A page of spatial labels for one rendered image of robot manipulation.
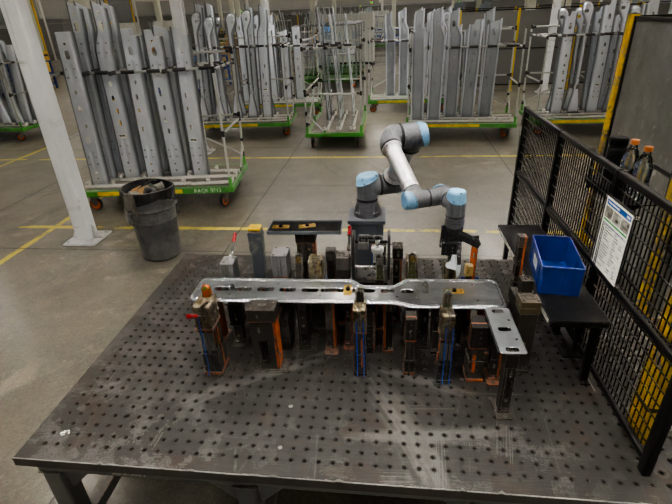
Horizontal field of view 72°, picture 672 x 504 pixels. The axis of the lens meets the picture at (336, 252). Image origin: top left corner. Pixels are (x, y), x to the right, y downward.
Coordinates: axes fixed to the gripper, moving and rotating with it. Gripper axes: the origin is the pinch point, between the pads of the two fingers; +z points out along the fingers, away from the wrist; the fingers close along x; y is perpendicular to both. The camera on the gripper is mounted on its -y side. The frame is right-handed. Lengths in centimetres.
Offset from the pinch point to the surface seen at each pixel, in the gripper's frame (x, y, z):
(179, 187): -343, 278, 82
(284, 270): -12, 77, 8
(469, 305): 10.4, -4.8, 11.6
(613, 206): 6, -55, -30
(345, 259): -16, 49, 4
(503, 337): 31.5, -13.8, 11.5
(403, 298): 6.1, 22.2, 11.2
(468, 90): -709, -122, 37
